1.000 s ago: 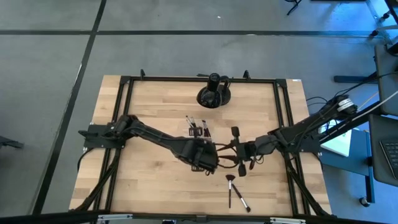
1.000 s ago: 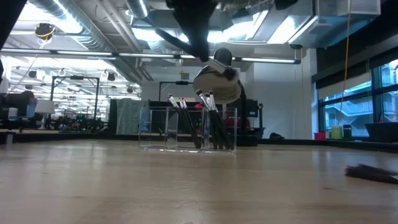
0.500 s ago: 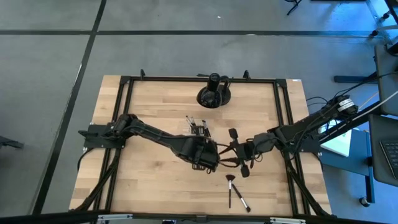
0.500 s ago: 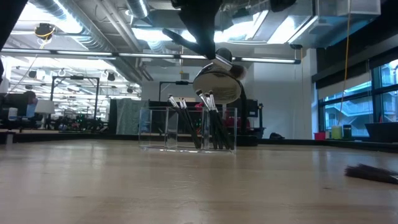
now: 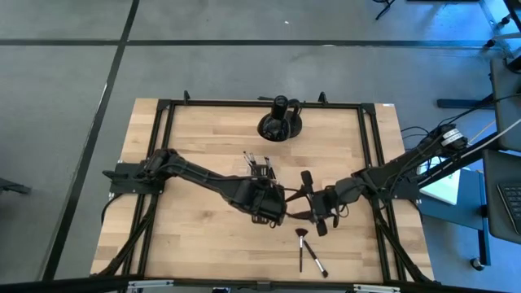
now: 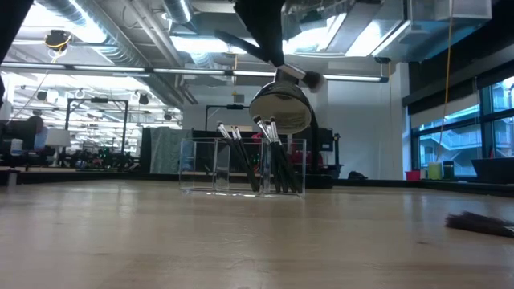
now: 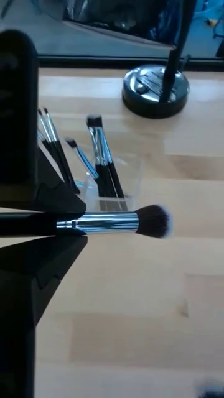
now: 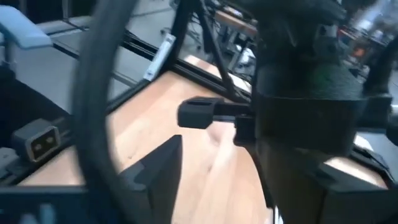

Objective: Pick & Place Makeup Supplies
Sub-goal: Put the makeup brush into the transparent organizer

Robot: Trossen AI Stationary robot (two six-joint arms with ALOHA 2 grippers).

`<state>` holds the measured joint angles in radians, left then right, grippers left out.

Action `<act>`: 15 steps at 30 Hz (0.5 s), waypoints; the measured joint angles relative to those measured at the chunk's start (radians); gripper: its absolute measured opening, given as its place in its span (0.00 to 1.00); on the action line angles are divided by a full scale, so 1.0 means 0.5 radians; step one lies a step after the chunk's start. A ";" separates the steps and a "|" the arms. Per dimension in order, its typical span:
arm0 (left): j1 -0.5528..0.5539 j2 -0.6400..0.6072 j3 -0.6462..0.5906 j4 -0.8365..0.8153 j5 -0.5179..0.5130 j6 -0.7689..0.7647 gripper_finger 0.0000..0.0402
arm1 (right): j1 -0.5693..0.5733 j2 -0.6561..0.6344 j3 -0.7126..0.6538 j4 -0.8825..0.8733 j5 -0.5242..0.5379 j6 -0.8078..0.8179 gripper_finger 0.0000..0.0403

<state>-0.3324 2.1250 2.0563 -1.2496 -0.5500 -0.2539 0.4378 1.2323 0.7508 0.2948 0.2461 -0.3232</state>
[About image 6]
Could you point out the green cup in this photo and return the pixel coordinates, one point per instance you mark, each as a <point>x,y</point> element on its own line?
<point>435,171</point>

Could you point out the black bin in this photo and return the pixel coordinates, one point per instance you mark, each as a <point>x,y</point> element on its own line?
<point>494,170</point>

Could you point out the clear acrylic brush organizer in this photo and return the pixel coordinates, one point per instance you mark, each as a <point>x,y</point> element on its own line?
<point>201,168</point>

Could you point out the ribbed silver ventilation duct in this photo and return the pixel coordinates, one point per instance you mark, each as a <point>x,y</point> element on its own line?
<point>120,56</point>

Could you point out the long ceiling light strip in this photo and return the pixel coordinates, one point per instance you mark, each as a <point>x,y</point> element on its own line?
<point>108,68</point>

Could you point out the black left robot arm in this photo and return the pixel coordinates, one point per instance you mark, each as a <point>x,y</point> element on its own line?
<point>10,24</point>

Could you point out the small black makeup brush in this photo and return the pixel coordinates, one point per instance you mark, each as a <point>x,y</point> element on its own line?
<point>237,132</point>
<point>232,133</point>

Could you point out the black cup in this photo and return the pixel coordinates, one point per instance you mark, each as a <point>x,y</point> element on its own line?
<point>448,170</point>

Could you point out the white cup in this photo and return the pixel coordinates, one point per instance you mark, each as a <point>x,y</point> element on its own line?
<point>17,146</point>

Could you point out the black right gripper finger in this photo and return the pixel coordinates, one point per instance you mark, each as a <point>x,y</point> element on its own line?
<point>263,24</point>

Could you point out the black metal stand frame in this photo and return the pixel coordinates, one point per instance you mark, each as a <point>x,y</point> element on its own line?
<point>225,107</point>
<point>96,100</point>

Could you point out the round-head black makeup brush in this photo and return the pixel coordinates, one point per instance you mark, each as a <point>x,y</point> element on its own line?
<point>222,130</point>

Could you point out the grey cloth partition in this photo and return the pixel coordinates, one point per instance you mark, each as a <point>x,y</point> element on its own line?
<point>164,150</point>

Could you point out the black aluminium table frame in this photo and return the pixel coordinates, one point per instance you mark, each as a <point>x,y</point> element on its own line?
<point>100,177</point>

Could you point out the black background robot arms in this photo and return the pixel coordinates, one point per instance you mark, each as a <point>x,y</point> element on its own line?
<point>108,156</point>

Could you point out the large window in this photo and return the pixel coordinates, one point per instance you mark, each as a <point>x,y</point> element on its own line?
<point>449,144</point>

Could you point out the person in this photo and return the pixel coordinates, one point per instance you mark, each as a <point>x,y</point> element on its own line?
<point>36,124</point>

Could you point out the large black powder brush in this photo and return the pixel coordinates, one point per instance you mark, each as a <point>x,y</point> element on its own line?
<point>293,71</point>

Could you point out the black fan makeup brush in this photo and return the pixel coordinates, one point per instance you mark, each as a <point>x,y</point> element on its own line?
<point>478,224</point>

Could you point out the thin black makeup brush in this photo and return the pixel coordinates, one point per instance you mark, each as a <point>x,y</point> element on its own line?
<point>262,128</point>
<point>275,130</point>

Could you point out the black desk lamp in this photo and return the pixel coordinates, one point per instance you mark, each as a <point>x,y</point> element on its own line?
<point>281,104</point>

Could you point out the white rectangular air duct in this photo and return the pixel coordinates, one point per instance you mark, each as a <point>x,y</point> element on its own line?
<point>433,24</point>

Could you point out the black equipment stand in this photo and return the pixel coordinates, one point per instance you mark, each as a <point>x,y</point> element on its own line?
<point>326,138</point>

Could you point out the black computer monitor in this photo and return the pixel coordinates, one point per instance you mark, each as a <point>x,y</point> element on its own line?
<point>12,134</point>

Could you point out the white-shade table lamp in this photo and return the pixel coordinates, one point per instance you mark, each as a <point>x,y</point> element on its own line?
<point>58,137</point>

